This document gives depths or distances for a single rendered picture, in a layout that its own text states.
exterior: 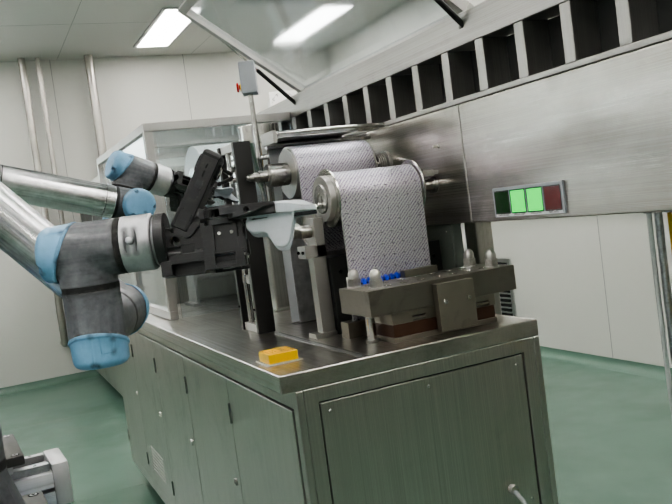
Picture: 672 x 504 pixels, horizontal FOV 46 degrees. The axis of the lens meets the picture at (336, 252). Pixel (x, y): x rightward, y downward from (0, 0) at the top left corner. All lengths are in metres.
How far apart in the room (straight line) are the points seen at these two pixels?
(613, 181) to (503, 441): 0.67
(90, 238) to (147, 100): 6.57
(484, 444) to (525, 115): 0.75
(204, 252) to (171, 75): 6.70
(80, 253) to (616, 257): 4.29
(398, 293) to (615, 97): 0.62
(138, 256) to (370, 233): 1.04
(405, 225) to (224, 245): 1.07
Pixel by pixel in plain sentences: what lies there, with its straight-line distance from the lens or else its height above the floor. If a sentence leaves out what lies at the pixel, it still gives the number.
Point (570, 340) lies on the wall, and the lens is 5.55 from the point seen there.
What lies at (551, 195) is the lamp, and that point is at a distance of 1.78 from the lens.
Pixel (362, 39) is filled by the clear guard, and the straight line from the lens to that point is 2.44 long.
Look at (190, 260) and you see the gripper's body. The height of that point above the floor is 1.19.
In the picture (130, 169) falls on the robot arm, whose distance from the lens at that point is 1.99.
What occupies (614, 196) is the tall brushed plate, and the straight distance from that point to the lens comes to 1.65.
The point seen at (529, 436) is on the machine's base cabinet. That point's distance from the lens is 1.99.
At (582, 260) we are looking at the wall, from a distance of 5.31.
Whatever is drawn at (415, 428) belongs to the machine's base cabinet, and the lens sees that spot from 1.81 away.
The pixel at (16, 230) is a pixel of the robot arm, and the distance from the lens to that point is 1.23.
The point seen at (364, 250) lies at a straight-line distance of 1.99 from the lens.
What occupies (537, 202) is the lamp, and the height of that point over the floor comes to 1.18.
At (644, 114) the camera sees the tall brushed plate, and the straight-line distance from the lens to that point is 1.59.
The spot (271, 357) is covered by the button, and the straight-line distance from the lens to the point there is 1.77.
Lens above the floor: 1.23
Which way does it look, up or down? 3 degrees down
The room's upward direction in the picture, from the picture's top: 8 degrees counter-clockwise
